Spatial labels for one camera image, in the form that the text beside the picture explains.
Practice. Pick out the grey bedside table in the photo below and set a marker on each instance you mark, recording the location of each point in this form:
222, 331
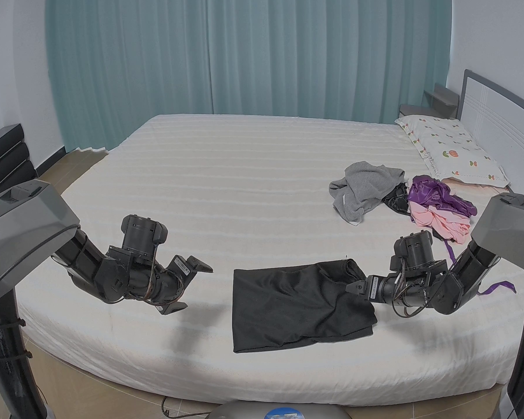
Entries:
432, 101

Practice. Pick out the black chest of drawers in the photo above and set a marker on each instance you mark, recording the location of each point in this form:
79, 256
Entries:
4, 159

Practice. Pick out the blue-green curtain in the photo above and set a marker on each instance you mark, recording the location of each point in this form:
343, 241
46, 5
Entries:
131, 50
332, 42

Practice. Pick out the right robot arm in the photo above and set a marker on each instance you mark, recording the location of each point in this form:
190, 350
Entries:
506, 229

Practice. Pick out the grey garment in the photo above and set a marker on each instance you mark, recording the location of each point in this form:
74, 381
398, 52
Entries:
362, 186

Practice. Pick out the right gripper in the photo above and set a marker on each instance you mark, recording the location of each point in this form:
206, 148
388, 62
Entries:
382, 290

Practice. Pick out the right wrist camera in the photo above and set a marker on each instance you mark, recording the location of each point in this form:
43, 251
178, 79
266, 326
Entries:
395, 263

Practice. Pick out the black lace garment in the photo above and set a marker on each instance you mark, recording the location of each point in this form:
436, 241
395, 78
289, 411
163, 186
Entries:
397, 197

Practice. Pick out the white printed pillow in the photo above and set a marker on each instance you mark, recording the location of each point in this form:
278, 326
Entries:
454, 151

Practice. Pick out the bed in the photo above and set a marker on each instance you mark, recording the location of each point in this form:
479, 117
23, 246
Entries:
244, 181

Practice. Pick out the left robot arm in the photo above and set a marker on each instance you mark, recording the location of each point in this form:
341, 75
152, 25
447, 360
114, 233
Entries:
26, 234

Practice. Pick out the purple garment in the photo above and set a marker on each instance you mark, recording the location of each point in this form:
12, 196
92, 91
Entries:
436, 192

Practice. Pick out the black T-shirt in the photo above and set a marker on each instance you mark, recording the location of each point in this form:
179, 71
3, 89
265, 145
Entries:
288, 308

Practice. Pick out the pink garment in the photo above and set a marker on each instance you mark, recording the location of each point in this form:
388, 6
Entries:
436, 221

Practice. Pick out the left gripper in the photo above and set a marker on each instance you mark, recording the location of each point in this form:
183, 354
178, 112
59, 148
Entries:
170, 284

